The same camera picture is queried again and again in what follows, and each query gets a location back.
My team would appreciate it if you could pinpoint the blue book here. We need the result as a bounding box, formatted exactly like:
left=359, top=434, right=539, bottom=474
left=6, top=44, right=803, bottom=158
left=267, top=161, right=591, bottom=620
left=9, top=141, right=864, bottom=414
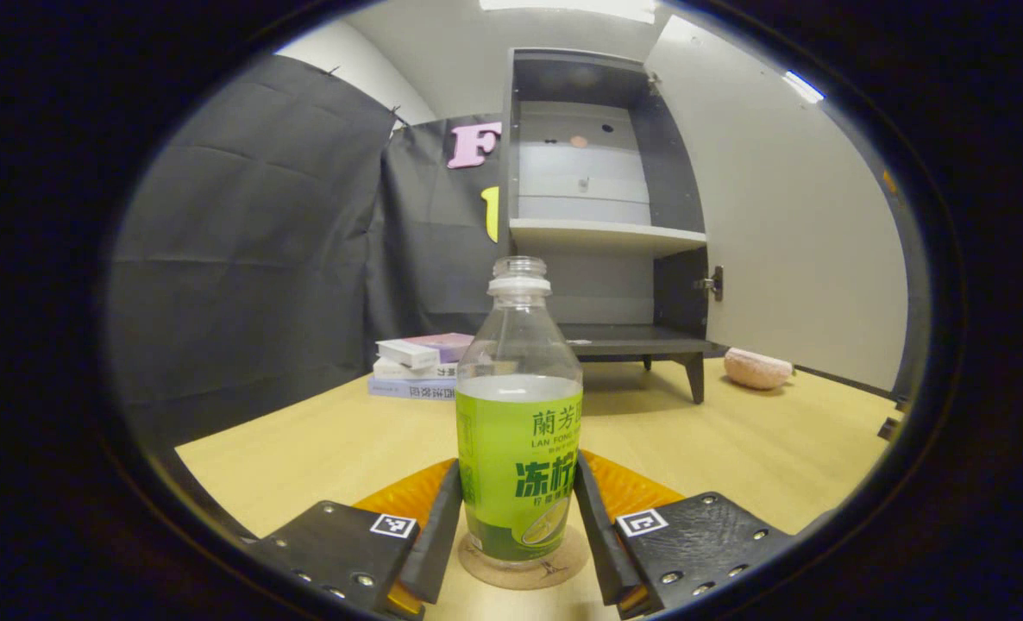
left=367, top=375, right=458, bottom=401

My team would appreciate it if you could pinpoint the green label clear bottle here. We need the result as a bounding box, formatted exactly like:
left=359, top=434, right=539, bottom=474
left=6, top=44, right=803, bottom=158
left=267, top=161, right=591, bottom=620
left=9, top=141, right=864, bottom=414
left=455, top=256, right=584, bottom=566

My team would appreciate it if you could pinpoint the round brown coaster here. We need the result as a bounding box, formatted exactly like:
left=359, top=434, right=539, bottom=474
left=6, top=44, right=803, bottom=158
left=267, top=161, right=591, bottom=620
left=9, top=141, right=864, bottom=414
left=458, top=524, right=590, bottom=591

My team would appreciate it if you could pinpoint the black backdrop cloth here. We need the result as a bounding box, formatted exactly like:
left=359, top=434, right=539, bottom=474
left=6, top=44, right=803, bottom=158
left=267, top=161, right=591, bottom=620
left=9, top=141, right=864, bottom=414
left=106, top=53, right=931, bottom=449

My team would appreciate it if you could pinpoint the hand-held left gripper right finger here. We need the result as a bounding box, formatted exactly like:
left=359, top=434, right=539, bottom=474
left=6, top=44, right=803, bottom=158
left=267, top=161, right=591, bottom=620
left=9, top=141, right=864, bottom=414
left=574, top=448, right=793, bottom=618

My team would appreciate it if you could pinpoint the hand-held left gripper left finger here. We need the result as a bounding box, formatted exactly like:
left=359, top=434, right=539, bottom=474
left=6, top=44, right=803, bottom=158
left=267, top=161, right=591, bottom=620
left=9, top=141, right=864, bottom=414
left=244, top=460, right=463, bottom=618

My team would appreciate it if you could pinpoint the grey book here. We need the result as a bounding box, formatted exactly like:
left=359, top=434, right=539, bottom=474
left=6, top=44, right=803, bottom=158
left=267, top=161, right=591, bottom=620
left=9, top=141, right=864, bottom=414
left=372, top=358, right=458, bottom=381

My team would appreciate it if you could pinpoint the ceiling light panel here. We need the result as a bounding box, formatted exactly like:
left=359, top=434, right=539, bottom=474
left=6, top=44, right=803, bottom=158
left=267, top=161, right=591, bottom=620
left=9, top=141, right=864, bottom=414
left=480, top=0, right=657, bottom=22
left=783, top=71, right=825, bottom=104

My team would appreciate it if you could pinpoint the small white box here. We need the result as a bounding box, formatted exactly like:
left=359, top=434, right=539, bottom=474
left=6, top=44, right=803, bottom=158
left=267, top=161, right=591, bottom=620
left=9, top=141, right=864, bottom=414
left=376, top=339, right=442, bottom=370

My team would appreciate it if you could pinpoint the dark grey cabinet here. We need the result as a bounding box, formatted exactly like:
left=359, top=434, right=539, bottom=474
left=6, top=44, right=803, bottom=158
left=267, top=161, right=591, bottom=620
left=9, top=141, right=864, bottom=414
left=499, top=47, right=724, bottom=405

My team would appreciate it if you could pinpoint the grey cabinet door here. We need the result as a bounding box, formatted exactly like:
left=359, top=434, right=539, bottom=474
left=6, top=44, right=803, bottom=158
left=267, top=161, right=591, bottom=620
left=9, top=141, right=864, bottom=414
left=645, top=13, right=909, bottom=393

